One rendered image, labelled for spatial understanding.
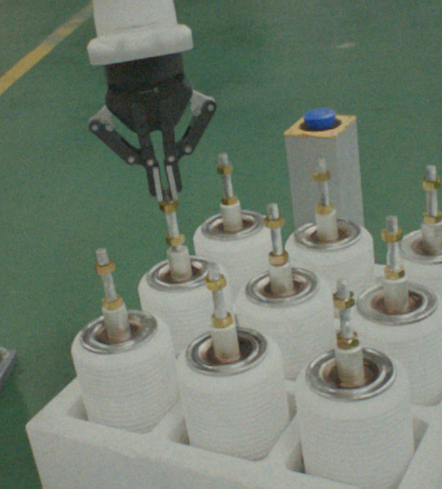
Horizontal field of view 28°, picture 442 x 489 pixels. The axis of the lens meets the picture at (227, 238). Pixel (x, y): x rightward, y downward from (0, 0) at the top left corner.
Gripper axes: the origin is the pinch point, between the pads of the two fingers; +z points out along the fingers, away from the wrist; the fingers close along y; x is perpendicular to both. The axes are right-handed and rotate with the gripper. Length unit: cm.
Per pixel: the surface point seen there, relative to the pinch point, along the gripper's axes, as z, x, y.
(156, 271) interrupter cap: 10.6, -1.3, 2.6
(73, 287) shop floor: 36, -51, 18
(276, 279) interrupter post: 9.2, 7.8, -9.0
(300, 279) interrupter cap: 10.6, 6.1, -11.6
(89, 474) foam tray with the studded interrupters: 22.0, 15.4, 12.0
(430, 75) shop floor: 36, -132, -72
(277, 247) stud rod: 6.1, 7.3, -9.6
